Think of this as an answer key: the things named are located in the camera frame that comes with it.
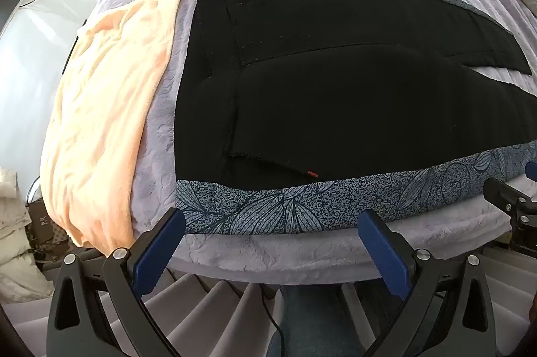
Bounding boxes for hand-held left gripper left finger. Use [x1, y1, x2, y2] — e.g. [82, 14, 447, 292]
[46, 208, 186, 357]

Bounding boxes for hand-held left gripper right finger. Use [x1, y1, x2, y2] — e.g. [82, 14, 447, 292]
[357, 209, 489, 357]

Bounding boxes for black pants with floral trim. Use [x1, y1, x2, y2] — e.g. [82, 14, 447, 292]
[174, 0, 537, 236]

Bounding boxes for lavender textured bedspread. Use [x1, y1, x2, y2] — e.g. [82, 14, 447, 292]
[42, 0, 537, 286]

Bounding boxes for brown patterned bag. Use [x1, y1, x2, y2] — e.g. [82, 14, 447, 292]
[25, 197, 73, 257]

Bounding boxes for pile of white bags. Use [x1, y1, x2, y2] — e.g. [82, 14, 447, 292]
[0, 167, 45, 304]

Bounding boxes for peach fleece blanket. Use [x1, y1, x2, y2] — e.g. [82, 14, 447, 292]
[40, 0, 184, 251]

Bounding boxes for bright window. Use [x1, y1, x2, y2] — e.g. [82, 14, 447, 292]
[0, 0, 103, 173]

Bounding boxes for black cable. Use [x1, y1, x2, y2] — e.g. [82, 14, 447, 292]
[261, 285, 287, 343]

